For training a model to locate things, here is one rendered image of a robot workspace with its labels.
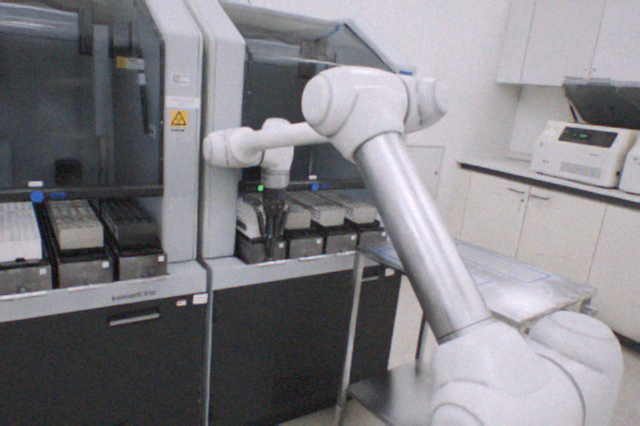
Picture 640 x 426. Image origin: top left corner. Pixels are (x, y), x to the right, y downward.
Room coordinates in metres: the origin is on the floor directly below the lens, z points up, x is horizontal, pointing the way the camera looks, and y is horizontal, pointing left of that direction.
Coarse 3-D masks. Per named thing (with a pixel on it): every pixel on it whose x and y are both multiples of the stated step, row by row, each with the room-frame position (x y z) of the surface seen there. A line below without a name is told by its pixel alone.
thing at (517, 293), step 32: (384, 256) 1.44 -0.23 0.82; (480, 256) 1.54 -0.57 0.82; (352, 288) 1.51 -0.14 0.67; (480, 288) 1.25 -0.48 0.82; (512, 288) 1.27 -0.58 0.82; (544, 288) 1.30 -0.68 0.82; (576, 288) 1.32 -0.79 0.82; (352, 320) 1.51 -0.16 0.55; (512, 320) 1.07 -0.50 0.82; (416, 352) 1.78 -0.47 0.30; (384, 384) 1.56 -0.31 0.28; (416, 384) 1.58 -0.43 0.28; (384, 416) 1.37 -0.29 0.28; (416, 416) 1.39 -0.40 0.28
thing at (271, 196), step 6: (264, 186) 1.49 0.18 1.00; (264, 192) 1.47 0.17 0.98; (270, 192) 1.46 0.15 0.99; (276, 192) 1.46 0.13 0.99; (282, 192) 1.47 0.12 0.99; (264, 198) 1.47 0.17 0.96; (270, 198) 1.46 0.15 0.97; (276, 198) 1.46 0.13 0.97; (282, 198) 1.47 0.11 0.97; (264, 204) 1.47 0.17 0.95; (270, 204) 1.48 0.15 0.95; (276, 204) 1.49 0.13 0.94; (282, 204) 1.50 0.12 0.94; (264, 210) 1.48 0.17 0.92; (276, 210) 1.49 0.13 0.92
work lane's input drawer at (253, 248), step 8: (240, 232) 1.56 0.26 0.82; (240, 240) 1.53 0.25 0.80; (248, 240) 1.50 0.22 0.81; (256, 240) 1.49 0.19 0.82; (264, 240) 1.50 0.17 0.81; (280, 240) 1.54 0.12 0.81; (240, 248) 1.53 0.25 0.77; (248, 248) 1.48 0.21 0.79; (256, 248) 1.48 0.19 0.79; (264, 248) 1.50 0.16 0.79; (280, 248) 1.53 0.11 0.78; (248, 256) 1.47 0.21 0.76; (256, 256) 1.48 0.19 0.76; (264, 256) 1.50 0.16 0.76; (280, 256) 1.53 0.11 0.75; (264, 264) 1.45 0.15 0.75; (272, 264) 1.47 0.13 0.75; (280, 264) 1.48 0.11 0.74
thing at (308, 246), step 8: (304, 232) 1.62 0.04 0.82; (312, 232) 1.65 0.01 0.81; (288, 240) 1.57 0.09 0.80; (296, 240) 1.57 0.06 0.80; (304, 240) 1.58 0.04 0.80; (312, 240) 1.60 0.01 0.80; (320, 240) 1.62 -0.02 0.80; (288, 248) 1.56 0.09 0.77; (296, 248) 1.57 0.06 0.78; (304, 248) 1.59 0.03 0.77; (312, 248) 1.61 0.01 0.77; (320, 248) 1.63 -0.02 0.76; (296, 256) 1.57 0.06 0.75; (304, 256) 1.59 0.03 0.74; (312, 256) 1.56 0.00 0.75; (320, 256) 1.58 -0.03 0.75
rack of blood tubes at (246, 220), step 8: (240, 208) 1.70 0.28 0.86; (248, 208) 1.71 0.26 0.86; (240, 216) 1.59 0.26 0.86; (248, 216) 1.61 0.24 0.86; (256, 216) 1.61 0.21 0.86; (264, 216) 1.62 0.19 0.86; (240, 224) 1.68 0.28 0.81; (248, 224) 1.52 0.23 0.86; (256, 224) 1.52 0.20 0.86; (248, 232) 1.52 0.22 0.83; (256, 232) 1.52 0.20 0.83
